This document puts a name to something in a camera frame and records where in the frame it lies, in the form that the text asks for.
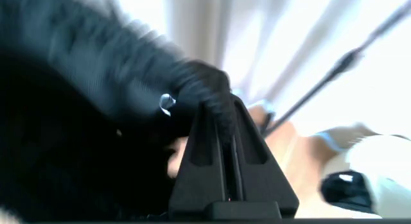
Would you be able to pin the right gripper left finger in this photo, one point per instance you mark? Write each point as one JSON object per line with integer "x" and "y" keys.
{"x": 202, "y": 179}

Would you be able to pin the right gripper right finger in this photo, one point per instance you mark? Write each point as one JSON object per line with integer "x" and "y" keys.
{"x": 260, "y": 179}

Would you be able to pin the black shorts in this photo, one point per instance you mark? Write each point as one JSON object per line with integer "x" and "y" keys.
{"x": 80, "y": 121}

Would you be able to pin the white laundry basket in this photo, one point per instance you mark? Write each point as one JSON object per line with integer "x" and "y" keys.
{"x": 379, "y": 156}

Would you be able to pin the black clothes rack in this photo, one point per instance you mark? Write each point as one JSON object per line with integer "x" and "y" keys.
{"x": 343, "y": 62}

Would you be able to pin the black garment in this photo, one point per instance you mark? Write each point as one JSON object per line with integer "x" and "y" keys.
{"x": 346, "y": 192}

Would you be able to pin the beige curtain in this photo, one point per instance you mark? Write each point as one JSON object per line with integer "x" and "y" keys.
{"x": 289, "y": 31}

